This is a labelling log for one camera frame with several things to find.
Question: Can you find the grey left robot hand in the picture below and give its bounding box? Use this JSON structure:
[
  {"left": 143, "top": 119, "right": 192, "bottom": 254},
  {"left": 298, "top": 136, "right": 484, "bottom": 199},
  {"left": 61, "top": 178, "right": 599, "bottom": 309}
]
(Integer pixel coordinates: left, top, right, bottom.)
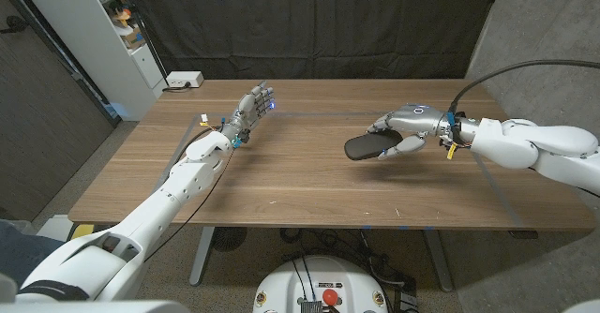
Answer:
[{"left": 218, "top": 81, "right": 277, "bottom": 146}]

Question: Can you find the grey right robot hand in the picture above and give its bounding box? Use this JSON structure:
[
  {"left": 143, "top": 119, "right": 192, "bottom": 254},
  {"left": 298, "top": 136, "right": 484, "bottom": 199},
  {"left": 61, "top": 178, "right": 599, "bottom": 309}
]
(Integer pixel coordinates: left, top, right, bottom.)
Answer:
[{"left": 366, "top": 104, "right": 463, "bottom": 160}]

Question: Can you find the black glasses case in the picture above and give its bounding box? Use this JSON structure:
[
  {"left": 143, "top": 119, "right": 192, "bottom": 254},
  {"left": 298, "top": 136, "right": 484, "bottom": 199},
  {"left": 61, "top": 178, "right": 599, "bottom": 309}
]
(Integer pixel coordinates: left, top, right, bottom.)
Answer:
[{"left": 343, "top": 129, "right": 404, "bottom": 162}]

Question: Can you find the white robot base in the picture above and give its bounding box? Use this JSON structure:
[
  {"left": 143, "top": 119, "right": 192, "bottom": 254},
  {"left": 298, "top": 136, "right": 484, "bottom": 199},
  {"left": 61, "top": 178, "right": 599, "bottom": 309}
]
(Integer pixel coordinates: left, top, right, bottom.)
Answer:
[{"left": 252, "top": 255, "right": 389, "bottom": 313}]

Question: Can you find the white power strip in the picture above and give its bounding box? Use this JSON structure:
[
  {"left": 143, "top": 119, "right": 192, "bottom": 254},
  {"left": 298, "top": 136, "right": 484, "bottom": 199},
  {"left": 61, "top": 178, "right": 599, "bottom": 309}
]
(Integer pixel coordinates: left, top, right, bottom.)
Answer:
[{"left": 165, "top": 70, "right": 205, "bottom": 89}]

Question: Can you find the black backdrop curtain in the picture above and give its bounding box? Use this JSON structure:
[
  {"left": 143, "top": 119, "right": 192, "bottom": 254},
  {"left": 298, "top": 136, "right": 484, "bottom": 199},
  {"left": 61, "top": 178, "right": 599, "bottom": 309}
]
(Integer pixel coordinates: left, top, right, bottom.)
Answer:
[{"left": 120, "top": 0, "right": 505, "bottom": 81}]

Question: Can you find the black round floor fan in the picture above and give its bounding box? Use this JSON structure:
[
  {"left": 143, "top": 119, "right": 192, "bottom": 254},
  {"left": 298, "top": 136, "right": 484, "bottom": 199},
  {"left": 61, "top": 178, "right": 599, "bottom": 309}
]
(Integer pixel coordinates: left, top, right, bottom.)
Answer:
[{"left": 211, "top": 227, "right": 248, "bottom": 252}]

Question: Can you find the black backdrop stand pole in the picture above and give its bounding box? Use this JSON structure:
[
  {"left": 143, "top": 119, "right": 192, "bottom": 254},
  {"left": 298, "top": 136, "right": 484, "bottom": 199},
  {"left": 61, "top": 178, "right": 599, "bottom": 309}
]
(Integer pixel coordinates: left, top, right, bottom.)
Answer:
[{"left": 114, "top": 0, "right": 169, "bottom": 87}]

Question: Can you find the cardboard box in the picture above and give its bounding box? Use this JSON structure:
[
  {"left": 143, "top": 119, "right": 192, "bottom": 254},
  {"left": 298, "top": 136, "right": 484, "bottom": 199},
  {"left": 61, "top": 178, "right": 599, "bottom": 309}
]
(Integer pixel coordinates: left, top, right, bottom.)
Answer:
[{"left": 122, "top": 25, "right": 146, "bottom": 50}]

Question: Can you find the grey table leg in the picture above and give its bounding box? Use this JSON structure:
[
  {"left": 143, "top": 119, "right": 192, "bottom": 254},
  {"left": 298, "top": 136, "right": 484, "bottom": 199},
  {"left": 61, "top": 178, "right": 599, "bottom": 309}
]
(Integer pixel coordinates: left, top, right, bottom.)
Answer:
[
  {"left": 188, "top": 227, "right": 216, "bottom": 287},
  {"left": 424, "top": 230, "right": 454, "bottom": 293}
]

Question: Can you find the orange toy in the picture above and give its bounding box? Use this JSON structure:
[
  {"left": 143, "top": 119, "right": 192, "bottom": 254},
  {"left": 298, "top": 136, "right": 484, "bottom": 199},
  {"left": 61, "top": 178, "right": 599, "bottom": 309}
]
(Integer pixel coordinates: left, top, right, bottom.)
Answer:
[{"left": 112, "top": 7, "right": 133, "bottom": 28}]

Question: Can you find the white shelf cabinet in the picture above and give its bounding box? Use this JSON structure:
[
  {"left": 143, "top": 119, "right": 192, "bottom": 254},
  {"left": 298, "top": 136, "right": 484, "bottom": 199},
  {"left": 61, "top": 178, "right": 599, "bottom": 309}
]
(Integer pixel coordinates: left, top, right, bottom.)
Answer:
[{"left": 13, "top": 0, "right": 169, "bottom": 122}]

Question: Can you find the yellow and black floor object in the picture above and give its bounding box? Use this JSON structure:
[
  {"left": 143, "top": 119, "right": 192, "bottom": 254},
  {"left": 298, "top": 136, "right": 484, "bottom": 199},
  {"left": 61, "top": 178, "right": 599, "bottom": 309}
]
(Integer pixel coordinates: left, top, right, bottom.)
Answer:
[{"left": 69, "top": 223, "right": 98, "bottom": 240}]

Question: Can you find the dark wooden door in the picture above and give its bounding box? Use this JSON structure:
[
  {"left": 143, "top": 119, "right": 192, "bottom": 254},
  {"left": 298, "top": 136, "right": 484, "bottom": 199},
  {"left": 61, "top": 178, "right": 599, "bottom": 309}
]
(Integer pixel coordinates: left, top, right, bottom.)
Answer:
[{"left": 0, "top": 0, "right": 118, "bottom": 223}]

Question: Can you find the white floor box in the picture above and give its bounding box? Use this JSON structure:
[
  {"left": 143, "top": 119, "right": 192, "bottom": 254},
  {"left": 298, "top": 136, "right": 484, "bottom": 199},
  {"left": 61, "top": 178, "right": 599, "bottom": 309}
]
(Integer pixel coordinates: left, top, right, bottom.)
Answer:
[{"left": 36, "top": 214, "right": 76, "bottom": 242}]

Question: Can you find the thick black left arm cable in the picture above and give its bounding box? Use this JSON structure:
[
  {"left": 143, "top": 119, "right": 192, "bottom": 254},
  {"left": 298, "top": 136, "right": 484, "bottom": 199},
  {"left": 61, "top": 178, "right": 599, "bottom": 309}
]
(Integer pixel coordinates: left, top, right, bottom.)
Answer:
[{"left": 172, "top": 126, "right": 222, "bottom": 165}]

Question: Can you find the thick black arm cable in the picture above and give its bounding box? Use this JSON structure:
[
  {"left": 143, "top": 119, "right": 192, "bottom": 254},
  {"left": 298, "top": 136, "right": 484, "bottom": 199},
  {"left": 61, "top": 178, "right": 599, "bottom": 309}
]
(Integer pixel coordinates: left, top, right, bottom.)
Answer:
[
  {"left": 447, "top": 59, "right": 600, "bottom": 117},
  {"left": 172, "top": 126, "right": 222, "bottom": 165}
]

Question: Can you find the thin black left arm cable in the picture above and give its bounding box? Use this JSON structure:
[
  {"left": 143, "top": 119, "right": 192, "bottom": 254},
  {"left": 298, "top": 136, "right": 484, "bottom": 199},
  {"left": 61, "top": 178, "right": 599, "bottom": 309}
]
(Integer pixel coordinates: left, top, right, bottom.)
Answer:
[{"left": 143, "top": 147, "right": 235, "bottom": 263}]

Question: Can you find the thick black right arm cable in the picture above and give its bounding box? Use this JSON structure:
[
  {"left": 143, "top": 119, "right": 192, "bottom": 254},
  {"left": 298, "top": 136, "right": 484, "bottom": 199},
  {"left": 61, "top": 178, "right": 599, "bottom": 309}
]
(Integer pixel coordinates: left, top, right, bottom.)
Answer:
[{"left": 447, "top": 59, "right": 600, "bottom": 117}]

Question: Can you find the black door handle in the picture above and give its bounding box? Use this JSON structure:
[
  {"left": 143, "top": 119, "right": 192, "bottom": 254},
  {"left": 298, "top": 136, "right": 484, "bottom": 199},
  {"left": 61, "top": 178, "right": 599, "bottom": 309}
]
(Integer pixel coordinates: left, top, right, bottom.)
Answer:
[{"left": 0, "top": 15, "right": 28, "bottom": 34}]

